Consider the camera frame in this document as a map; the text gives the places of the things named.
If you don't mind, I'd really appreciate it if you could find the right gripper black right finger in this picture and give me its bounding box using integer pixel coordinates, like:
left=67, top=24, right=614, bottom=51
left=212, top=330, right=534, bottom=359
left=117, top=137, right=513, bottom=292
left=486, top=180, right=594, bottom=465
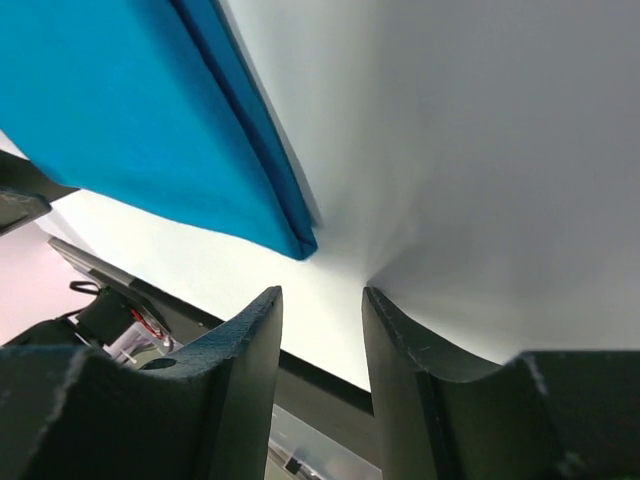
left=362, top=287, right=639, bottom=479

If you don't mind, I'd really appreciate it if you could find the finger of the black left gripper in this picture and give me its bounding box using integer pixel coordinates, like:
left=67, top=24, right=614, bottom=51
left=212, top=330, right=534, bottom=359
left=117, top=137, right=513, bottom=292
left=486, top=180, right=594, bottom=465
left=1, top=151, right=77, bottom=235

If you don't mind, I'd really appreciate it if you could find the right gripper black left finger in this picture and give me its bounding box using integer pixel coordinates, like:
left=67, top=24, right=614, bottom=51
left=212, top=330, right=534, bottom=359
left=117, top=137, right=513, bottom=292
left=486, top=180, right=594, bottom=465
left=1, top=286, right=283, bottom=479

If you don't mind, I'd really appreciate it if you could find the blue t-shirt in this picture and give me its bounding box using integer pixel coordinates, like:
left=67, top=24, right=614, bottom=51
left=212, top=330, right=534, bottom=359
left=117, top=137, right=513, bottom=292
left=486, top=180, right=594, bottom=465
left=1, top=1, right=317, bottom=260

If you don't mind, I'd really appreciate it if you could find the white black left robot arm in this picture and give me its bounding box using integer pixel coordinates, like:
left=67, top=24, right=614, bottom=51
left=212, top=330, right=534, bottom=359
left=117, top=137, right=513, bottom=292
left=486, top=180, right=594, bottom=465
left=1, top=151, right=181, bottom=368

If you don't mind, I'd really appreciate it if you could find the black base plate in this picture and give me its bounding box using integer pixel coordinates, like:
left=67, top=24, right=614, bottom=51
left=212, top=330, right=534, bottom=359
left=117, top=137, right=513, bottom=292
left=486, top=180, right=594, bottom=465
left=49, top=237, right=382, bottom=479

